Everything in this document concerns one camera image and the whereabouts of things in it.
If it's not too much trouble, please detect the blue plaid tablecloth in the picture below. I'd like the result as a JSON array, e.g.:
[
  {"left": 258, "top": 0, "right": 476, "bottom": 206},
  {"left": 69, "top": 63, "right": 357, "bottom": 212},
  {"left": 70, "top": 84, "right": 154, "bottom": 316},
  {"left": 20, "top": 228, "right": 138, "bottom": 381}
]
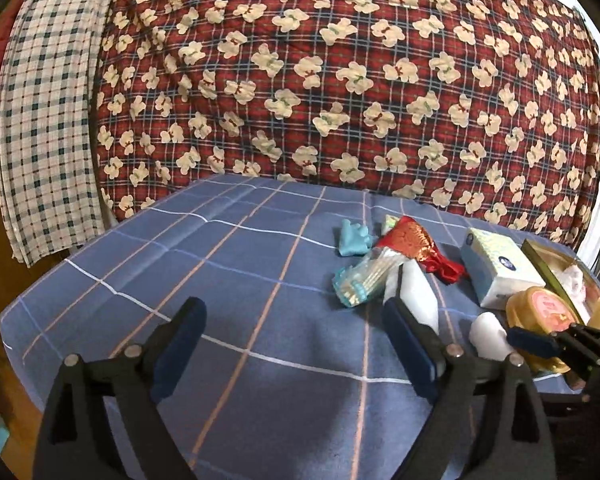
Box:
[{"left": 0, "top": 173, "right": 600, "bottom": 480}]

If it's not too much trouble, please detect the light blue rubber glove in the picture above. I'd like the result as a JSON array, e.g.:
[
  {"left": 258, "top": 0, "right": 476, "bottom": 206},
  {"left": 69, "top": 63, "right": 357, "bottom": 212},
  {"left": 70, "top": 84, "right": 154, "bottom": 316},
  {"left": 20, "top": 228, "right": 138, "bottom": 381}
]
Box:
[{"left": 337, "top": 219, "right": 376, "bottom": 257}]

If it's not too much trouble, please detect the white green checkered cloth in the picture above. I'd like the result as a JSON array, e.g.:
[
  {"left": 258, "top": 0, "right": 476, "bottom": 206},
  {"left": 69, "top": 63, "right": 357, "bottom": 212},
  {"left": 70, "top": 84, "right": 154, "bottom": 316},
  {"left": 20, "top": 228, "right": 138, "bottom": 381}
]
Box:
[{"left": 0, "top": 0, "right": 111, "bottom": 266}]

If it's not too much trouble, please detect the gold metal tin box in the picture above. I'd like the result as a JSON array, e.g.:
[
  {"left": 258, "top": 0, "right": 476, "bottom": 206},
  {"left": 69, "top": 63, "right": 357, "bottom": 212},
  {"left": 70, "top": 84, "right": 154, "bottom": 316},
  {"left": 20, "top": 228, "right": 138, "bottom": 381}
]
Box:
[{"left": 521, "top": 240, "right": 600, "bottom": 330}]

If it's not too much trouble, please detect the red gold brocade pouch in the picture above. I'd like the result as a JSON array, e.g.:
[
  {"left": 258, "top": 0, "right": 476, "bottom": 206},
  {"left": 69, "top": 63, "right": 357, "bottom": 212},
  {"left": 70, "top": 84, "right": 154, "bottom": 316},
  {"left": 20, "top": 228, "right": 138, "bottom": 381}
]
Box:
[{"left": 376, "top": 216, "right": 468, "bottom": 285}]

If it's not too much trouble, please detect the red floral plaid quilt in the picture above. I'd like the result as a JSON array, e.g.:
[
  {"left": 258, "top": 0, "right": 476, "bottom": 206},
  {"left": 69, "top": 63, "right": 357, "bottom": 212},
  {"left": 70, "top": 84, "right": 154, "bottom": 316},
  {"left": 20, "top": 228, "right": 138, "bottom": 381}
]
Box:
[{"left": 96, "top": 0, "right": 600, "bottom": 248}]

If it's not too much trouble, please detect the white blue tissue box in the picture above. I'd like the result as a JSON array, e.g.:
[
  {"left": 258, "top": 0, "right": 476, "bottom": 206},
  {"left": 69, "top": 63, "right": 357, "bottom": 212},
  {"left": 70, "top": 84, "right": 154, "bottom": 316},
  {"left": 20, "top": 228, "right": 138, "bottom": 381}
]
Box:
[{"left": 460, "top": 228, "right": 545, "bottom": 310}]

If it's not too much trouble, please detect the cotton swab pack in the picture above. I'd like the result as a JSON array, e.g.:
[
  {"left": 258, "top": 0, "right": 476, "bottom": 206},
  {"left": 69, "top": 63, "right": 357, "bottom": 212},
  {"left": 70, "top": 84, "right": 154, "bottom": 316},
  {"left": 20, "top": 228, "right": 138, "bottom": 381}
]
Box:
[{"left": 332, "top": 247, "right": 406, "bottom": 309}]

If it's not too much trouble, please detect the green white tissue packet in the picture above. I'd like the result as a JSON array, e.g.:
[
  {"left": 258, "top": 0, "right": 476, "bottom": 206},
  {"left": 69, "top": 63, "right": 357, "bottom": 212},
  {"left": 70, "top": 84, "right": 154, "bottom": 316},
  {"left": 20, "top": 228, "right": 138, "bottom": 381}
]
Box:
[{"left": 381, "top": 214, "right": 400, "bottom": 235}]

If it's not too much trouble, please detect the round gold tin lid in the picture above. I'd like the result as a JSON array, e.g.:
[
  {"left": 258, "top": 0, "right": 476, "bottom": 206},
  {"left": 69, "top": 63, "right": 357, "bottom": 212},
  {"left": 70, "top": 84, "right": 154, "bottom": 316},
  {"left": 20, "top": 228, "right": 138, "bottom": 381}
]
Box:
[{"left": 505, "top": 286, "right": 579, "bottom": 374}]

